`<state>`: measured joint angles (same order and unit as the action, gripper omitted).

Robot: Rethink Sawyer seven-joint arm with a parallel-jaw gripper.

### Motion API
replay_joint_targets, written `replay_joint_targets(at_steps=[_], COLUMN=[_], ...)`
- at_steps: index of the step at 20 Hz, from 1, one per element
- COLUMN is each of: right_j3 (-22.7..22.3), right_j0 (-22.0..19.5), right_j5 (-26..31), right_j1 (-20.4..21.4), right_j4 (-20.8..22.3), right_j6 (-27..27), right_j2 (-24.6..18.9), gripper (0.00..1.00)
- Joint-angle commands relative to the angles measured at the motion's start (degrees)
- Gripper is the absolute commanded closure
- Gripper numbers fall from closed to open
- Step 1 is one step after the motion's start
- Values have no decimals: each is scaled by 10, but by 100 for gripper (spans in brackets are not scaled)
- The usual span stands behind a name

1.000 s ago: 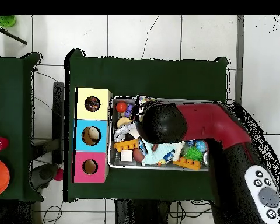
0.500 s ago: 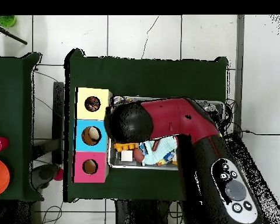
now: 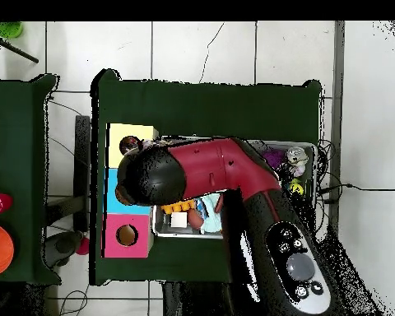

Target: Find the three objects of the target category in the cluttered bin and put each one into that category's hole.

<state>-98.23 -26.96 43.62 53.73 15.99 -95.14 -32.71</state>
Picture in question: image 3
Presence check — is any silver mesh bin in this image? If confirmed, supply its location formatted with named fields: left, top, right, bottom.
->
left=152, top=135, right=318, bottom=244

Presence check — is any wooden box with three holes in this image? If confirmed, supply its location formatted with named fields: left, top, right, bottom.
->
left=100, top=123, right=160, bottom=259

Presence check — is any mint green cloth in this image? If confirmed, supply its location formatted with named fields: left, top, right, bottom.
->
left=200, top=193, right=223, bottom=233

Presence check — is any dark green table cloth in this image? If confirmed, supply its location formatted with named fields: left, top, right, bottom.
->
left=0, top=73, right=63, bottom=286
left=89, top=68, right=323, bottom=286

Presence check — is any purple spiky ball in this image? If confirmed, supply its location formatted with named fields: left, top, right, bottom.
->
left=262, top=148, right=286, bottom=169

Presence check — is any black metal stand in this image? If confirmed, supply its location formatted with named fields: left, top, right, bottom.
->
left=73, top=114, right=92, bottom=233

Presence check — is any grey rounded device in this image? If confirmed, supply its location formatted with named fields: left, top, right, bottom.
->
left=42, top=230, right=84, bottom=268

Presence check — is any black rod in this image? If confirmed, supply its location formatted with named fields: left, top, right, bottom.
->
left=0, top=31, right=40, bottom=64

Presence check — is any green round object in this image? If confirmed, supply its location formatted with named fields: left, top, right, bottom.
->
left=0, top=21, right=24, bottom=40

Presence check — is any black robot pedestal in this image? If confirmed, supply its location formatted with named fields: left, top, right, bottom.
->
left=162, top=281, right=233, bottom=316

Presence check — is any black cable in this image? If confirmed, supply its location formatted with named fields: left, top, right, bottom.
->
left=318, top=182, right=395, bottom=193

